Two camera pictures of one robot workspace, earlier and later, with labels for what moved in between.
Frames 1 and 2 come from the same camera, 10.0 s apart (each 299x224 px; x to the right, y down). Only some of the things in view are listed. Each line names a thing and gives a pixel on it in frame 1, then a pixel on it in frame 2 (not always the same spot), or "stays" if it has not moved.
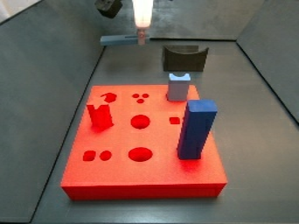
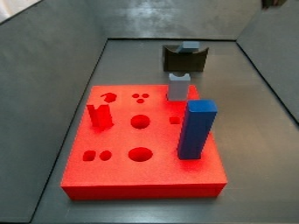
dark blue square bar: (199, 117) stays
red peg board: (126, 155) stays
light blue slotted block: (119, 40) to (188, 46)
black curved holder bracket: (183, 59) stays
